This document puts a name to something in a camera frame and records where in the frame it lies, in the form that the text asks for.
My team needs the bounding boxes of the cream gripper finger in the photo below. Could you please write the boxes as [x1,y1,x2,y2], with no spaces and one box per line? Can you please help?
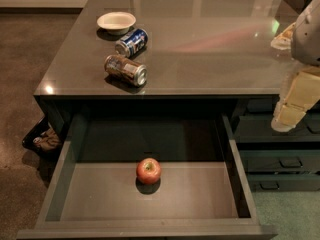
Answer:
[271,23,295,50]
[271,102,306,132]

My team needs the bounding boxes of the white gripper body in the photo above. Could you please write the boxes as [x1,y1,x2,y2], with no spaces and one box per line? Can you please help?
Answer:
[285,66,320,108]

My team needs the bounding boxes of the red apple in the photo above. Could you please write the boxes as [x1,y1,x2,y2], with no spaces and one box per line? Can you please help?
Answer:
[136,158,161,185]

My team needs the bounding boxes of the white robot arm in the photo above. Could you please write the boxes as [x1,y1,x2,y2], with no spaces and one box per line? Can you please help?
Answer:
[271,0,320,132]

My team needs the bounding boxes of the closed middle right drawer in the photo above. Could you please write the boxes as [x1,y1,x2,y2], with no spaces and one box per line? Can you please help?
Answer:
[234,114,320,143]

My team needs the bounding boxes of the closed drawer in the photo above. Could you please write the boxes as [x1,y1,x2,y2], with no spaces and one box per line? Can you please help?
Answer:
[234,114,320,143]
[247,174,320,192]
[240,150,320,173]

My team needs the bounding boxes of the closed lower right drawer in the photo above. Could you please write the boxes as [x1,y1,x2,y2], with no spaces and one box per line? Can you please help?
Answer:
[240,150,320,173]

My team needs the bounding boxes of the closed bottom right drawer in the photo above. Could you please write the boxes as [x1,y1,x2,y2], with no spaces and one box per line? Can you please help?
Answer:
[247,174,320,192]

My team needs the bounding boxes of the grey counter cabinet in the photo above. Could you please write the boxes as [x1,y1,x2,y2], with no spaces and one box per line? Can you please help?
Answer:
[33,0,320,142]

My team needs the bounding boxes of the open grey top drawer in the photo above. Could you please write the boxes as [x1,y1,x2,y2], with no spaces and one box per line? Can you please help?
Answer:
[17,114,277,240]

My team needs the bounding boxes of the blue soda can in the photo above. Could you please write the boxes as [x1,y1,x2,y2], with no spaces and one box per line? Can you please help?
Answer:
[115,28,148,58]

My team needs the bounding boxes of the brown soda can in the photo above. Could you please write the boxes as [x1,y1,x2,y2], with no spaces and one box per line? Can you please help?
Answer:
[104,55,147,87]

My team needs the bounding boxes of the white bowl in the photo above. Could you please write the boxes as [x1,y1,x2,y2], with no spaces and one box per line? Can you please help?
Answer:
[97,12,136,35]

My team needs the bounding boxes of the black bin with trash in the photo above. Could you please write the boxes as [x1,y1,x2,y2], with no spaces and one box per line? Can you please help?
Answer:
[22,116,62,160]

